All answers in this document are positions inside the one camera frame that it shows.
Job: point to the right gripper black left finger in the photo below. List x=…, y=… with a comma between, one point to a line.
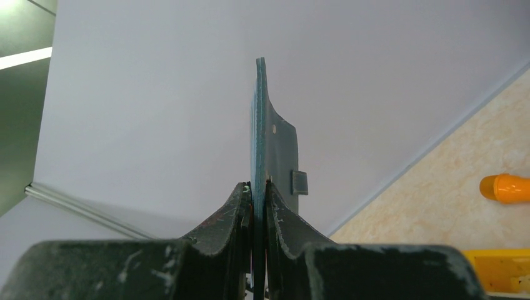
x=219, y=257

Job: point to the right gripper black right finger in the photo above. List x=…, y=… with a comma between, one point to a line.
x=291, y=270

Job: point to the blue card holder wallet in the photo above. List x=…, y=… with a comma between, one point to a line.
x=274, y=159

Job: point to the yellow two-compartment bin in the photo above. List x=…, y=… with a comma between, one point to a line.
x=501, y=270

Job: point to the orange plastic cone handle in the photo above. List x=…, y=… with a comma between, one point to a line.
x=505, y=188

